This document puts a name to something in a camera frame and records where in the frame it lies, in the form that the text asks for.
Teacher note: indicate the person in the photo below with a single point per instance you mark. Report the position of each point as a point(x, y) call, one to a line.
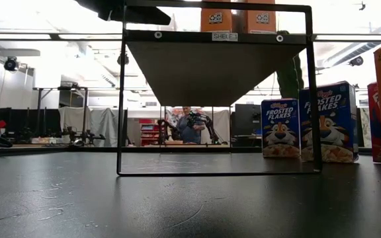
point(187, 132)

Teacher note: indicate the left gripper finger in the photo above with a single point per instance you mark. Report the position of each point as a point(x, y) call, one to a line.
point(137, 16)

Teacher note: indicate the black partition panel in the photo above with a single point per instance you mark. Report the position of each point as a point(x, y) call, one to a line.
point(18, 120)

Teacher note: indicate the red storage rack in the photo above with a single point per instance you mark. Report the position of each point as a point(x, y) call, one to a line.
point(149, 132)

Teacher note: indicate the red Froot Loops cereal box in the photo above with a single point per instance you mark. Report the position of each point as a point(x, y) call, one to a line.
point(375, 132)

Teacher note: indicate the black background robot arm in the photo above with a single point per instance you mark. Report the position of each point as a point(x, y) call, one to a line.
point(210, 129)
point(165, 132)
point(84, 136)

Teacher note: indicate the leaf patterned cloth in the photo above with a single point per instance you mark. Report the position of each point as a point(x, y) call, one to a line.
point(365, 127)

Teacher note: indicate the black metal wood-top shelf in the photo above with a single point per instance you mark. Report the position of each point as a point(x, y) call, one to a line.
point(210, 72)

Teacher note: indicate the black metal background stand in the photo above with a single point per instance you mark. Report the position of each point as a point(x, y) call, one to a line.
point(61, 88)

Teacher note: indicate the blue Frosted Flakes cereal box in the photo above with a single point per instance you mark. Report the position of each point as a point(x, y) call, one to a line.
point(279, 129)
point(334, 125)

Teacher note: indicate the dark background monitor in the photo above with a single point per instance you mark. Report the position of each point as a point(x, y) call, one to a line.
point(246, 119)

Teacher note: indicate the green cactus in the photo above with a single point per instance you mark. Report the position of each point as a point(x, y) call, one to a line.
point(288, 79)

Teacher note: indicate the white shelf label sticker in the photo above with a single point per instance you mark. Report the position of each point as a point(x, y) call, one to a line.
point(224, 36)

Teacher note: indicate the small dark ceiling fixture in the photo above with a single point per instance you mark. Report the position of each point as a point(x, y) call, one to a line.
point(362, 6)

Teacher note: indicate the grey draped cloth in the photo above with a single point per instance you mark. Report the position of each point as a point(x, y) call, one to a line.
point(223, 122)
point(73, 117)
point(108, 125)

